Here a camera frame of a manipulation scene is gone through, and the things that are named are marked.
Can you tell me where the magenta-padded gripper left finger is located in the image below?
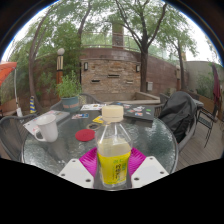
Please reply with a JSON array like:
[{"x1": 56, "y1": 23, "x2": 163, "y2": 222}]
[{"x1": 57, "y1": 147, "x2": 98, "y2": 189}]

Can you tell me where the blue yellow striped cone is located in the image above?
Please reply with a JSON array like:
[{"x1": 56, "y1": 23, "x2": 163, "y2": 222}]
[{"x1": 29, "y1": 95, "x2": 37, "y2": 114}]

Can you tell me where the silver laptop with stickers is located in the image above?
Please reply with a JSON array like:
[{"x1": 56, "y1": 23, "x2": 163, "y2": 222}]
[{"x1": 23, "y1": 109, "x2": 71, "y2": 134}]

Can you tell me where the small yellow card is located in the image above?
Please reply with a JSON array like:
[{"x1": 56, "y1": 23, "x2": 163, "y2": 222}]
[{"x1": 92, "y1": 114, "x2": 105, "y2": 125}]

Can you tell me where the small printed card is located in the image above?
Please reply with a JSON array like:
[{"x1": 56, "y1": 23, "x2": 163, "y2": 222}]
[{"x1": 71, "y1": 113, "x2": 90, "y2": 120}]

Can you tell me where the white printed magazine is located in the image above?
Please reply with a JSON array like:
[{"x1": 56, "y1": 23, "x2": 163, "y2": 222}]
[{"x1": 79, "y1": 103, "x2": 107, "y2": 112}]

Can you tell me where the dark grey backpack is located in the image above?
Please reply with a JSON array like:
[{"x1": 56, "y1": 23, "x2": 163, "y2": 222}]
[{"x1": 158, "y1": 90, "x2": 198, "y2": 143}]

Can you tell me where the black metal chair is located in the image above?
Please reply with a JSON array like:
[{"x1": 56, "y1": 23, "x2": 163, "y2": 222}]
[{"x1": 196, "y1": 106, "x2": 218, "y2": 148}]

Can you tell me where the orange patio umbrella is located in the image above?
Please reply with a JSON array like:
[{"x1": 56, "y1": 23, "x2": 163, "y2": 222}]
[{"x1": 0, "y1": 61, "x2": 18, "y2": 88}]

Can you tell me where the white ceramic mug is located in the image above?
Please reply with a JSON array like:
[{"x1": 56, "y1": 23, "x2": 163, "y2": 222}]
[{"x1": 33, "y1": 113, "x2": 59, "y2": 143}]

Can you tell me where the striped lamp post with globe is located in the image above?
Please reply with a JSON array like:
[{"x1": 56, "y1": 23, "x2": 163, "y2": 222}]
[{"x1": 55, "y1": 47, "x2": 66, "y2": 84}]

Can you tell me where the green leafy tree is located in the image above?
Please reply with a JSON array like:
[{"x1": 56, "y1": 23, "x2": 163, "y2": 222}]
[
  {"x1": 109, "y1": 0, "x2": 188, "y2": 93},
  {"x1": 9, "y1": 0, "x2": 94, "y2": 114}
]

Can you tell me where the white umbrella pole with base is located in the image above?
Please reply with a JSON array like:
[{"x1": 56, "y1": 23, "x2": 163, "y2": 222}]
[{"x1": 13, "y1": 68, "x2": 24, "y2": 118}]

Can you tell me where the flat round red coaster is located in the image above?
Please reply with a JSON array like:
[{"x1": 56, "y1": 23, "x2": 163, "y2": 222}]
[{"x1": 74, "y1": 128, "x2": 97, "y2": 143}]

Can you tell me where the green plant in teal pot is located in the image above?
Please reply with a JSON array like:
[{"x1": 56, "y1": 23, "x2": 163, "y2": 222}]
[{"x1": 54, "y1": 69, "x2": 83, "y2": 113}]

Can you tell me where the yellow-labelled clear drink bottle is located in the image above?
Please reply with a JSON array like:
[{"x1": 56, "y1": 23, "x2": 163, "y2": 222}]
[{"x1": 94, "y1": 104, "x2": 134, "y2": 190}]

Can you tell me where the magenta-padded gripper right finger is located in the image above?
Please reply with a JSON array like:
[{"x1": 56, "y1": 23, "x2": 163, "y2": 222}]
[{"x1": 128, "y1": 147, "x2": 170, "y2": 189}]

